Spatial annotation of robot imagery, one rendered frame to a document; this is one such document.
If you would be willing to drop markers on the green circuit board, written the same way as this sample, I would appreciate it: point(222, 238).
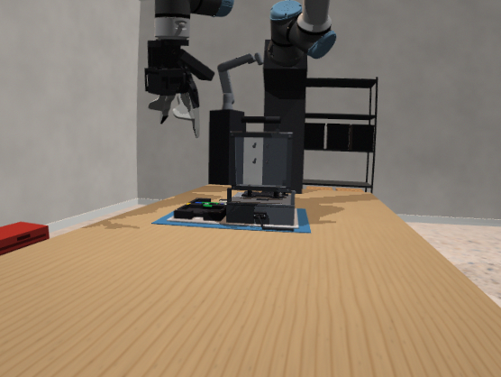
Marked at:
point(209, 204)

